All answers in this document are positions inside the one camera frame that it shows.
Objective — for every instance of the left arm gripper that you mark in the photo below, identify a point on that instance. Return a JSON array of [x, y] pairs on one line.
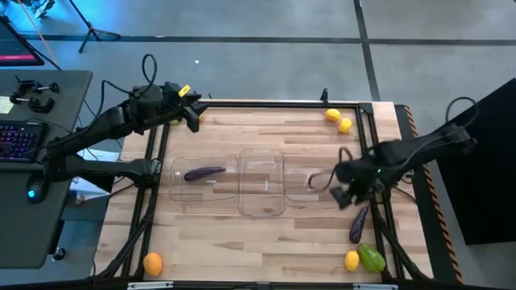
[[181, 104]]

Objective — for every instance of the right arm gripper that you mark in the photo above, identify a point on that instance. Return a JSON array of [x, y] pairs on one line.
[[363, 175]]

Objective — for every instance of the purple eggplant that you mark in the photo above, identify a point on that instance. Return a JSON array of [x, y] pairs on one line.
[[358, 225], [201, 173]]

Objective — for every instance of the yellow lemon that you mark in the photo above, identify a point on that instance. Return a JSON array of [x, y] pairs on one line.
[[333, 115], [345, 125], [352, 261]]

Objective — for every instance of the green bell pepper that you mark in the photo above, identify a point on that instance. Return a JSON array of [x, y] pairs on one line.
[[371, 258]]

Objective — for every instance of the orange fruit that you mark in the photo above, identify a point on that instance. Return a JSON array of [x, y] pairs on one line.
[[152, 264]]

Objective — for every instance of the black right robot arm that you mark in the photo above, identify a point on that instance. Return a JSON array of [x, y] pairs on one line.
[[423, 150]]

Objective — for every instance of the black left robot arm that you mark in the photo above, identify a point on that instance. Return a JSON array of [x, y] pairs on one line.
[[101, 125]]

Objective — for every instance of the small green fruit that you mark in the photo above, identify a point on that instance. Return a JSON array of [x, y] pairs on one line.
[[174, 122]]

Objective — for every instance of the yellow tag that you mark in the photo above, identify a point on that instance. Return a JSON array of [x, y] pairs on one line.
[[184, 90]]

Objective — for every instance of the clear plastic bin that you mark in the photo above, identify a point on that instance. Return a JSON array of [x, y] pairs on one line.
[[262, 201], [201, 189], [298, 173]]

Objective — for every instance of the black orange hazard strip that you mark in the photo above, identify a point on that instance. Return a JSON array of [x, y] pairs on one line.
[[435, 201]]

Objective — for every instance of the white papers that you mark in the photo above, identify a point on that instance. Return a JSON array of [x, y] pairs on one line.
[[86, 187]]

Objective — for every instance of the black tripod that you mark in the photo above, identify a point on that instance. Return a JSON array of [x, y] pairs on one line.
[[90, 32]]

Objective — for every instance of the large black panel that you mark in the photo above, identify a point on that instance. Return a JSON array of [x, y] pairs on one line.
[[479, 173]]

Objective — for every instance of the black computer mouse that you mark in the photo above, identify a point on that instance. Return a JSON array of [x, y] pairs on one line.
[[36, 191]]

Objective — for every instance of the backlit keyboard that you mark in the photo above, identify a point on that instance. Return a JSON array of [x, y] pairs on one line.
[[18, 141]]

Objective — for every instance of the pale sticky note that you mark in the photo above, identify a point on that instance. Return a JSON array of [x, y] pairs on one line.
[[5, 104]]

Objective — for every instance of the black monitor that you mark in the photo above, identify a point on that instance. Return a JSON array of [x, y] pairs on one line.
[[14, 46]]

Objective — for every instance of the black knob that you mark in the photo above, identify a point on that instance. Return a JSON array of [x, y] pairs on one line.
[[59, 254]]

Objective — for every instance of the grey desk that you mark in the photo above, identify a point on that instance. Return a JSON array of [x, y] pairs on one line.
[[32, 225]]

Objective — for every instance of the black table frame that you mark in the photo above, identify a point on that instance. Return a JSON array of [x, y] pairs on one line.
[[282, 104]]

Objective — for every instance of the black post clamp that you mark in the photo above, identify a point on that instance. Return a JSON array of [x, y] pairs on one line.
[[324, 96]]

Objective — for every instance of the white bracket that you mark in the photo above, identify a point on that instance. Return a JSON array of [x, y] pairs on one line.
[[375, 287], [150, 285]]

